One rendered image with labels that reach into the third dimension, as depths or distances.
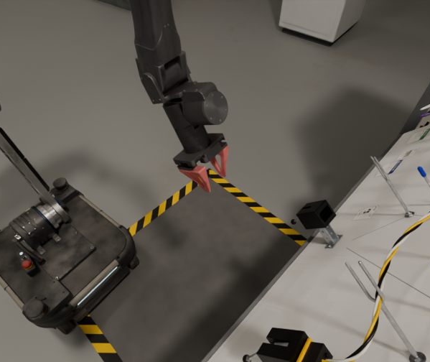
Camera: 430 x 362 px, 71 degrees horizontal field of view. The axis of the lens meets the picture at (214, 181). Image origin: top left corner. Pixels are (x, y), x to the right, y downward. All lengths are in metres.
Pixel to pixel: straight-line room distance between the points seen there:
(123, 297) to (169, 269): 0.26
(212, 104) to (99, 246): 1.18
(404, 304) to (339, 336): 0.10
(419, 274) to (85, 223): 1.45
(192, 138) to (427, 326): 0.45
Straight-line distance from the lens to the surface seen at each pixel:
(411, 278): 0.56
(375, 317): 0.39
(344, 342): 0.52
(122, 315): 1.67
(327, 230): 0.74
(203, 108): 0.51
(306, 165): 2.22
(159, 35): 0.52
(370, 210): 0.80
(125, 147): 2.34
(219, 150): 0.62
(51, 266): 1.59
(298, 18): 3.78
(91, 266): 1.54
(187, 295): 1.64
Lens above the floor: 1.54
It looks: 50 degrees down
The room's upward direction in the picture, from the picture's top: straight up
